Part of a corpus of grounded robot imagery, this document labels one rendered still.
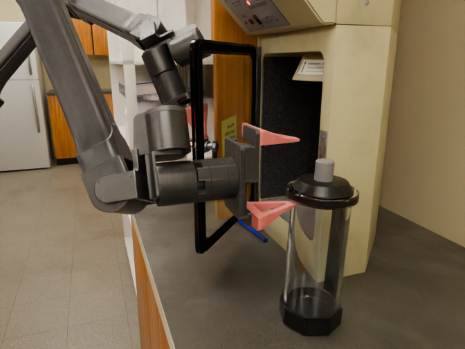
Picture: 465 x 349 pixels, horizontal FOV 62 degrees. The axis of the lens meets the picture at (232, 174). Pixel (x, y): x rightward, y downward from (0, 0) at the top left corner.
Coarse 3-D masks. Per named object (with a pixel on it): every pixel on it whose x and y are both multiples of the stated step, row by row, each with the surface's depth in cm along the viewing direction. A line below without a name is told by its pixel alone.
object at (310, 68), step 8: (304, 56) 79; (312, 56) 76; (320, 56) 75; (304, 64) 77; (312, 64) 76; (320, 64) 74; (296, 72) 80; (304, 72) 77; (312, 72) 75; (320, 72) 74; (304, 80) 76; (312, 80) 75; (320, 80) 74
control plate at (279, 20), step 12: (228, 0) 81; (240, 0) 77; (252, 0) 73; (264, 0) 70; (240, 12) 82; (252, 12) 78; (264, 12) 74; (276, 12) 70; (252, 24) 83; (264, 24) 78; (276, 24) 74; (288, 24) 71
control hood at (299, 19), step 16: (224, 0) 83; (272, 0) 68; (288, 0) 64; (304, 0) 60; (320, 0) 61; (336, 0) 62; (288, 16) 68; (304, 16) 64; (320, 16) 61; (256, 32) 85; (272, 32) 79
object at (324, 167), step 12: (324, 168) 57; (300, 180) 58; (312, 180) 58; (324, 180) 57; (336, 180) 59; (300, 192) 57; (312, 192) 56; (324, 192) 55; (336, 192) 55; (348, 192) 56
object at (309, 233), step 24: (312, 216) 56; (336, 216) 56; (288, 240) 61; (312, 240) 57; (336, 240) 57; (288, 264) 61; (312, 264) 58; (336, 264) 58; (288, 288) 62; (312, 288) 59; (336, 288) 60; (312, 312) 60; (336, 312) 62
